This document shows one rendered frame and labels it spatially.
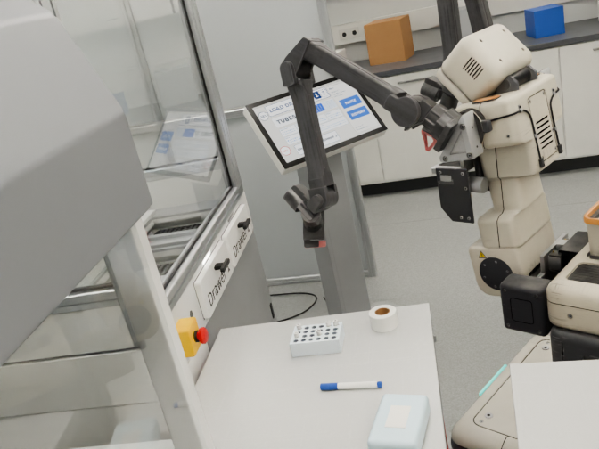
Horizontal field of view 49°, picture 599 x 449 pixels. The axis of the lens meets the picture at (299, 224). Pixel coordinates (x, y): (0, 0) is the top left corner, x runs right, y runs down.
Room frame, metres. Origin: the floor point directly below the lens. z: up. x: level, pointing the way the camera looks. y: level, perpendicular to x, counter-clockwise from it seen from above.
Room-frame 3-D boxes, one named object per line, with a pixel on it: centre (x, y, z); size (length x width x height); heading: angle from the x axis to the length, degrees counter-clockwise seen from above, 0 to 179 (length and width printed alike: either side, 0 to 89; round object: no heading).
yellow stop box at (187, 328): (1.41, 0.32, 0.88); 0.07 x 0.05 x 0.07; 168
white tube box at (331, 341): (1.43, 0.02, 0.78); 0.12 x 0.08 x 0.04; 76
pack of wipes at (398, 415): (1.04, -0.10, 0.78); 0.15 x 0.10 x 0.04; 156
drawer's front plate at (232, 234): (2.04, 0.21, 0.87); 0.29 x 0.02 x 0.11; 168
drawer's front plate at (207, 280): (1.74, 0.27, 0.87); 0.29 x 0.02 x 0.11; 168
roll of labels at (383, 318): (1.45, -0.15, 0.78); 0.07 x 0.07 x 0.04
